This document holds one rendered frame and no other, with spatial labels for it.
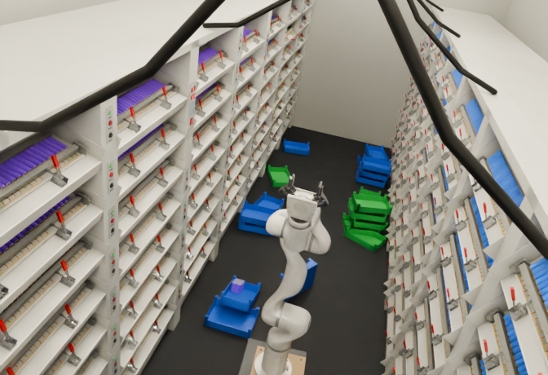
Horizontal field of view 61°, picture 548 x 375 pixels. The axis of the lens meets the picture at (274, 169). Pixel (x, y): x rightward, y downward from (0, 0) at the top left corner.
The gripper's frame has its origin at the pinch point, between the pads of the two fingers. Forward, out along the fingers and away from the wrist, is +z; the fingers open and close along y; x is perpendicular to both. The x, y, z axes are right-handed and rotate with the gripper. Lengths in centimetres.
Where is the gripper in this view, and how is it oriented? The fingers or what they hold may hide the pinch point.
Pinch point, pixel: (306, 182)
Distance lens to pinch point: 149.1
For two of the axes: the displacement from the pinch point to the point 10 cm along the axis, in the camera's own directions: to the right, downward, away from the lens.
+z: 0.8, -7.4, -6.7
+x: 3.0, -6.2, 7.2
